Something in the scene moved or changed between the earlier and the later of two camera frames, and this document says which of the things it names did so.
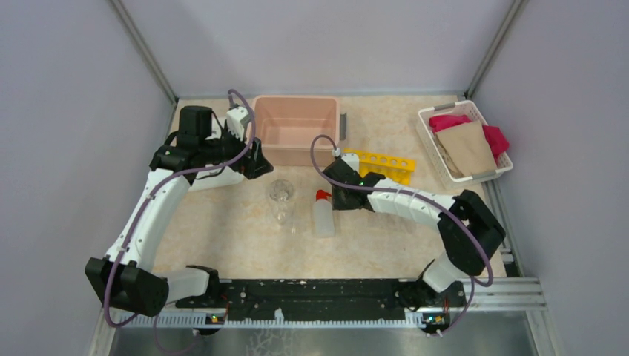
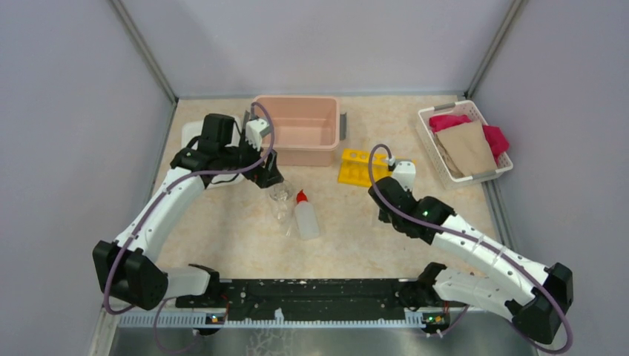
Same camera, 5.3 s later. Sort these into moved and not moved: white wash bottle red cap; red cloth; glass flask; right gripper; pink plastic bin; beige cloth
Moved: right gripper; white wash bottle red cap
Not moved: beige cloth; glass flask; red cloth; pink plastic bin
